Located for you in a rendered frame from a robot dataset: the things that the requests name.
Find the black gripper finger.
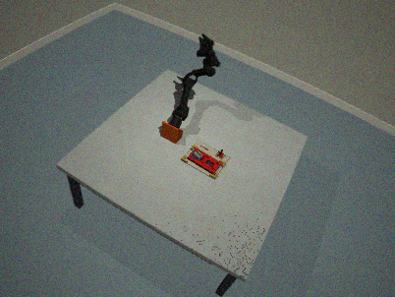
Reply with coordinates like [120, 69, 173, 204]
[198, 36, 208, 49]
[202, 34, 212, 43]

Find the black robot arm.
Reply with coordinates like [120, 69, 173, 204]
[168, 51, 221, 128]

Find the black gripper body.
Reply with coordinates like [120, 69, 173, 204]
[198, 41, 216, 60]

